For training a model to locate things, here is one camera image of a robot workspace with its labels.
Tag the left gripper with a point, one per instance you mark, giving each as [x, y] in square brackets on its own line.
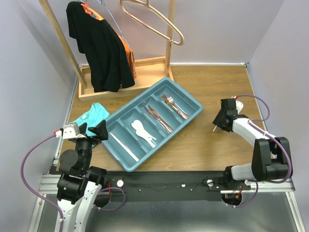
[101, 131]

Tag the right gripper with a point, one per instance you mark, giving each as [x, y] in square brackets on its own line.
[217, 121]

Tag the large white ceramic spoon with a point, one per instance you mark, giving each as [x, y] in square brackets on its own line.
[137, 125]

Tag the silver fork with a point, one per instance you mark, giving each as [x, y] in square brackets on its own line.
[176, 108]

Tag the dark copper fork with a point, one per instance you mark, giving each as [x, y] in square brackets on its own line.
[175, 108]

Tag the small white spoon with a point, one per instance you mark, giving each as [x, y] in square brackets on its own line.
[151, 143]

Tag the silver knife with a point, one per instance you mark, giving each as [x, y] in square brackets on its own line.
[158, 120]

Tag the copper knife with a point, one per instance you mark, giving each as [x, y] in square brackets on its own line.
[151, 109]

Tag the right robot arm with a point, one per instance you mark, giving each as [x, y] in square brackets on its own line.
[271, 161]

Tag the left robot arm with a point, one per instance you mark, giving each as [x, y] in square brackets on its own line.
[79, 182]

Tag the teal folded t-shirt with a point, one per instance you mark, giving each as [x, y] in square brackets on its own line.
[92, 117]

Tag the blue-grey plastic cutlery tray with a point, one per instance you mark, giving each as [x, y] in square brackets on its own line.
[119, 123]

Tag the black t-shirt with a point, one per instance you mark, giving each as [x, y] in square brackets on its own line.
[97, 40]

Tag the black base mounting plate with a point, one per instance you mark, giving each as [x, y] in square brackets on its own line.
[169, 186]

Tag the wooden clothes rack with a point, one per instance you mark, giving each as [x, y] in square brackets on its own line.
[149, 70]

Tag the orange garment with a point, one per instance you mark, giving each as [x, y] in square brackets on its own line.
[126, 58]

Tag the orange plastic hanger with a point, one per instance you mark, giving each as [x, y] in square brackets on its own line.
[88, 10]

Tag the copper metal hanger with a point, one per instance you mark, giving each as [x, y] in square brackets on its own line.
[135, 8]

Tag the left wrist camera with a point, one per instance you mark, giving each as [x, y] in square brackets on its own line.
[69, 131]

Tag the aluminium frame rail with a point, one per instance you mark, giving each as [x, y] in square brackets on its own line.
[232, 198]

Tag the blue wire hanger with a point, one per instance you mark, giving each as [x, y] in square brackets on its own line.
[102, 2]

